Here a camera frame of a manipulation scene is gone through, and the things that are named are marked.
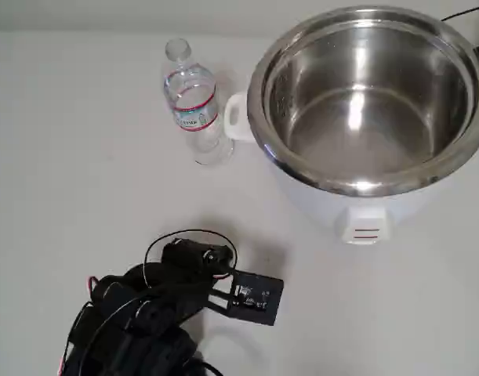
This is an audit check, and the clear plastic water bottle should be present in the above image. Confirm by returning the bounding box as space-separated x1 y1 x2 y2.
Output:
162 38 235 166

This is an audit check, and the white electric cooking pot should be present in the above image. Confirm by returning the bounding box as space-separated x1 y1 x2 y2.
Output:
224 5 479 246

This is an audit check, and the steel inner cooking pot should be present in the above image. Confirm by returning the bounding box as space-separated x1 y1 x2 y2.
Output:
246 4 479 199

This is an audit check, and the thin black servo wire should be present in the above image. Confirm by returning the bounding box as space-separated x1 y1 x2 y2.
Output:
143 229 238 291

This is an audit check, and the black camera board mount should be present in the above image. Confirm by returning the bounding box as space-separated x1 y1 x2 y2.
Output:
207 269 285 327

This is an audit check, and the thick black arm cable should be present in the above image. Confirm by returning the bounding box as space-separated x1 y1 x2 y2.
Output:
183 350 227 376

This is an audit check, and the thin black cable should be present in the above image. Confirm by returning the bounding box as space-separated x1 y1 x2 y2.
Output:
438 0 479 23

